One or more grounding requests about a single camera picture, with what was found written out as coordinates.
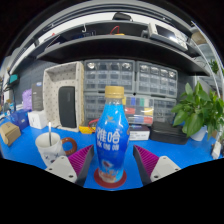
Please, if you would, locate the potted green leafy plant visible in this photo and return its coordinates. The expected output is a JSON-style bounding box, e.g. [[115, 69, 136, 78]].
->
[[170, 81, 224, 138]]

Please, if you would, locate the small brown cardboard box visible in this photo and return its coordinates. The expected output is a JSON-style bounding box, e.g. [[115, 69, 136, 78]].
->
[[0, 121, 22, 147]]

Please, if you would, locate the grey small-parts drawer cabinet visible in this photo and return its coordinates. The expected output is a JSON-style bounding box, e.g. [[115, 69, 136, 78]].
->
[[83, 93, 108, 126], [83, 59, 136, 94], [135, 61, 179, 99], [152, 97, 178, 124]]

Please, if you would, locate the white mug with brown handle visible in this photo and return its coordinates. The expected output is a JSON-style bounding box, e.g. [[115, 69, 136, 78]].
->
[[34, 131, 78, 167]]

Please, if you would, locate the blue drink bottle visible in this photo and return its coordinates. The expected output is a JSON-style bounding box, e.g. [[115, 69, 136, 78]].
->
[[94, 85, 131, 184]]

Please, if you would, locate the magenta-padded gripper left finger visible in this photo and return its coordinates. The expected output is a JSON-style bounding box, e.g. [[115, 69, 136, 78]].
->
[[44, 144, 95, 187]]

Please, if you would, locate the black flat case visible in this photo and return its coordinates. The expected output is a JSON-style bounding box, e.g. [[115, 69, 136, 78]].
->
[[149, 120, 189, 146]]

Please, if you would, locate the black box with white label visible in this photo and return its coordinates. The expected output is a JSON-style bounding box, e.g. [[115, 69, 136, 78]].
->
[[128, 124, 151, 141]]

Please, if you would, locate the yellow meter with red leads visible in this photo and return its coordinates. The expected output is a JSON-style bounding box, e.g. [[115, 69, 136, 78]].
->
[[106, 25, 126, 36]]

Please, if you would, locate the black speaker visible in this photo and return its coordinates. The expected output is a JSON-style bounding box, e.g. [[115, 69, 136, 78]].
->
[[58, 85, 77, 129]]

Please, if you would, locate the black wall shelf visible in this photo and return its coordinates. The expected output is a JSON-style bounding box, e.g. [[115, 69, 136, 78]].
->
[[36, 20, 211, 77]]

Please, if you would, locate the metal spoon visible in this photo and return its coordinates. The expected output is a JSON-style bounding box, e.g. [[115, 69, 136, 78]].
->
[[47, 121, 53, 147]]

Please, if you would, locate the black camera on light bar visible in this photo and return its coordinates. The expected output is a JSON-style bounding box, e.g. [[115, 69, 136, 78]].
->
[[112, 12, 134, 22]]

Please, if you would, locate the teal device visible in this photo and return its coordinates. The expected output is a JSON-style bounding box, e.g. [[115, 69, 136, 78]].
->
[[8, 73, 20, 85]]

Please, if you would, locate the dark grey upright box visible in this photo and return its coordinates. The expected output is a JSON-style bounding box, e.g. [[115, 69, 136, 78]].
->
[[31, 81, 45, 112]]

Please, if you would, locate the white shelf unit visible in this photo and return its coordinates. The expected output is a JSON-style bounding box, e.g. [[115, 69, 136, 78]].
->
[[190, 20, 224, 101]]

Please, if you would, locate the white power adapter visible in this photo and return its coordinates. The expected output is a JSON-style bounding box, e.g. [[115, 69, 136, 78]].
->
[[211, 140, 222, 160]]

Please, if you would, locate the clear organizer with coloured parts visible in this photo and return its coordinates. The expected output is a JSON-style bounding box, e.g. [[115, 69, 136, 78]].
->
[[121, 95, 155, 126]]

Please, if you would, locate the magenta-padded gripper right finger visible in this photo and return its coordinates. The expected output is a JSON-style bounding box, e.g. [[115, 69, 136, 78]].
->
[[132, 144, 182, 187]]

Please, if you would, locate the flat round red coaster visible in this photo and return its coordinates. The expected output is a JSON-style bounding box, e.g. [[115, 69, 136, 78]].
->
[[93, 167, 128, 190]]

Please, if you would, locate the cream perforated crate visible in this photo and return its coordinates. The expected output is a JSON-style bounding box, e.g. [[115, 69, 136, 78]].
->
[[42, 61, 85, 133]]

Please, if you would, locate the blue box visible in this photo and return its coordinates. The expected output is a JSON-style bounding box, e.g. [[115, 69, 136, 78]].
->
[[9, 109, 30, 131]]

